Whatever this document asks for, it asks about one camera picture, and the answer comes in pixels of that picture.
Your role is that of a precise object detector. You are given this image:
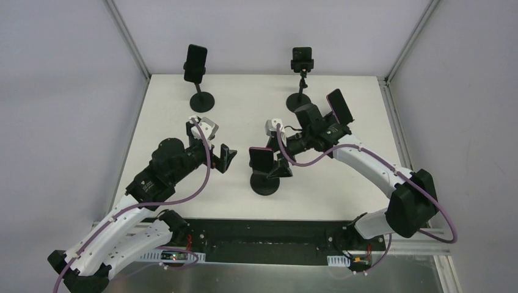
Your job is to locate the left controller board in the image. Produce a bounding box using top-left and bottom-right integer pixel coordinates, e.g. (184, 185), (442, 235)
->
(136, 249), (206, 264)

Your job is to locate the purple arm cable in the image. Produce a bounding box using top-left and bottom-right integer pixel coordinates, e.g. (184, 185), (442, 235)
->
(53, 117), (212, 293)
(275, 123), (459, 245)

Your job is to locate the right controller board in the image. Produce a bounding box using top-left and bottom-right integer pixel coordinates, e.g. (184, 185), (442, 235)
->
(327, 255), (373, 270)

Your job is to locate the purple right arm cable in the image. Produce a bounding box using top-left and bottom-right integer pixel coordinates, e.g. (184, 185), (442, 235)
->
(275, 123), (459, 245)

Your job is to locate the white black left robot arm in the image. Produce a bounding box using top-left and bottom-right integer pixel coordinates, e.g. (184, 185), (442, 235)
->
(48, 116), (238, 292)

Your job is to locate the right aluminium frame rail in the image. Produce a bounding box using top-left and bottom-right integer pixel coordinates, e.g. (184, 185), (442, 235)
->
(377, 0), (442, 169)

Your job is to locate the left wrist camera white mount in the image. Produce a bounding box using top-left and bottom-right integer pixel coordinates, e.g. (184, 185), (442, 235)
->
(186, 115), (219, 143)

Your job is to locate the black phone back middle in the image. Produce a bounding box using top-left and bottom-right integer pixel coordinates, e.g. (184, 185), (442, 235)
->
(291, 47), (313, 64)

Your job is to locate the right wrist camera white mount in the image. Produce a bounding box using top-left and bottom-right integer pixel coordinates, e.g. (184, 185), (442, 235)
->
(264, 118), (286, 139)

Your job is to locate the aluminium frame rail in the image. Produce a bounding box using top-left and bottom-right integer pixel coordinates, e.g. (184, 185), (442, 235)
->
(86, 221), (451, 259)
(377, 0), (442, 169)

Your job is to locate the black phone back left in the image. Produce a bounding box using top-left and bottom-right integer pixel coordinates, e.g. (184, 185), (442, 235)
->
(183, 44), (208, 84)

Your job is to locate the purple phone with black screen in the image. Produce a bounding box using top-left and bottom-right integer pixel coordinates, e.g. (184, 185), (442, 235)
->
(249, 147), (275, 174)

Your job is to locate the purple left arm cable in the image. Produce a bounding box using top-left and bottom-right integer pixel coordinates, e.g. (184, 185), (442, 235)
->
(53, 117), (212, 293)

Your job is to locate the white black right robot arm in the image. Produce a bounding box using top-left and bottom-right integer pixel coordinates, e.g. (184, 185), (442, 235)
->
(251, 103), (441, 250)

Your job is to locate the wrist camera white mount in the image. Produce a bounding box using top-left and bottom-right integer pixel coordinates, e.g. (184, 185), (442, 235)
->
(264, 118), (286, 139)
(186, 115), (219, 143)

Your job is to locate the purple phone on folding stand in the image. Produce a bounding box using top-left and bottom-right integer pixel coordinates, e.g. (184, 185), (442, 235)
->
(326, 89), (354, 125)

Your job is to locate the controller board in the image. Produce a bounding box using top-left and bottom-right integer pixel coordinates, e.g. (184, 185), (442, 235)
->
(327, 255), (373, 270)
(136, 249), (206, 264)

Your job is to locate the front aluminium frame rail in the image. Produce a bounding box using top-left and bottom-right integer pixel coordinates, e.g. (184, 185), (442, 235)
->
(86, 221), (451, 259)

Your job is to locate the black round-base phone stand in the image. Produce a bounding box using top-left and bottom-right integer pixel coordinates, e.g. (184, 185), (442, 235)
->
(249, 160), (280, 196)

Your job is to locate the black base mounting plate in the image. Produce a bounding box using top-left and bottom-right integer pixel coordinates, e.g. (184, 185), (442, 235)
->
(168, 219), (385, 266)

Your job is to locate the aluminium table edge rail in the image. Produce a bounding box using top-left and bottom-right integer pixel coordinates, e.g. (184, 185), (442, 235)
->
(103, 1), (151, 214)

